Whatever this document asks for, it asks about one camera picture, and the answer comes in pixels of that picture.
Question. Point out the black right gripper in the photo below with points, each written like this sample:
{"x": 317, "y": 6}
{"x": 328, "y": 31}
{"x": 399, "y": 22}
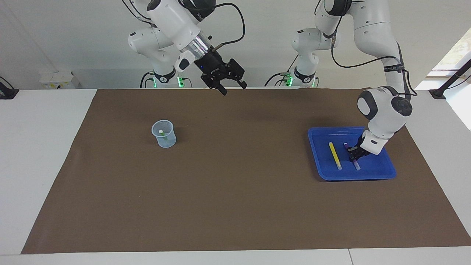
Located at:
{"x": 213, "y": 68}

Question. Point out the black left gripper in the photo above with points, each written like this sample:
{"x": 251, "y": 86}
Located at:
{"x": 363, "y": 147}

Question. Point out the purple marker pen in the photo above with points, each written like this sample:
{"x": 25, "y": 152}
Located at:
{"x": 357, "y": 165}

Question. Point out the yellow marker pen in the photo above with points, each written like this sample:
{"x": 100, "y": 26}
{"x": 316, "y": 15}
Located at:
{"x": 334, "y": 154}

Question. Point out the green marker pen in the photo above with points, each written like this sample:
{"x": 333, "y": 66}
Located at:
{"x": 163, "y": 137}

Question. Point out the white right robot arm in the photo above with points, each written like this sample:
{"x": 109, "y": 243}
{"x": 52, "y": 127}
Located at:
{"x": 173, "y": 18}

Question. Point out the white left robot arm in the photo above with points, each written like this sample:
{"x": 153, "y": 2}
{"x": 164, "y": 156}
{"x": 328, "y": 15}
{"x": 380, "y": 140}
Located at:
{"x": 375, "y": 33}

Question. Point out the blue plastic tray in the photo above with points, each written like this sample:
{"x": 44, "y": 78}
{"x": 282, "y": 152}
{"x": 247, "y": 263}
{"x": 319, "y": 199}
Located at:
{"x": 379, "y": 171}

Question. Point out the translucent plastic cup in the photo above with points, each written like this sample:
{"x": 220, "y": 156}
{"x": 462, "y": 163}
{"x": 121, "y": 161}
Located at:
{"x": 169, "y": 141}

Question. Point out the brown table mat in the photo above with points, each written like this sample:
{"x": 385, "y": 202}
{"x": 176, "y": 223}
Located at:
{"x": 235, "y": 191}

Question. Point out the black clamp stand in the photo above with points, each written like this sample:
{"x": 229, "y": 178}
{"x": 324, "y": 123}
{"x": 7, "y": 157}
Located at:
{"x": 450, "y": 81}

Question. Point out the bright window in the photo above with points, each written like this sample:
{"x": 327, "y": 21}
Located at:
{"x": 456, "y": 55}

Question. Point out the small black table device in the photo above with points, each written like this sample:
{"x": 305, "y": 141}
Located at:
{"x": 7, "y": 92}

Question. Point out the white wall socket box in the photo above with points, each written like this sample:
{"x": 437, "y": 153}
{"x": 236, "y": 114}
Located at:
{"x": 59, "y": 80}

